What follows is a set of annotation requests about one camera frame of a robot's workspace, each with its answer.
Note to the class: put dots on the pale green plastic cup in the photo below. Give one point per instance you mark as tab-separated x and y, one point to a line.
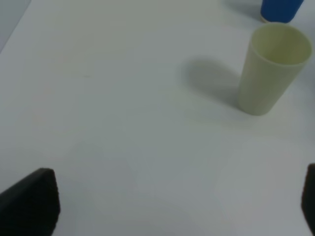
276	54

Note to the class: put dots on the blue white paper cup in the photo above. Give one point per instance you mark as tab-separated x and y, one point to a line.
282	11

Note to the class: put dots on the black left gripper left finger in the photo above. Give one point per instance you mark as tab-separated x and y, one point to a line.
31	207

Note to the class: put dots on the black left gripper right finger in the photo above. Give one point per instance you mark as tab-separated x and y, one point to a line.
308	198

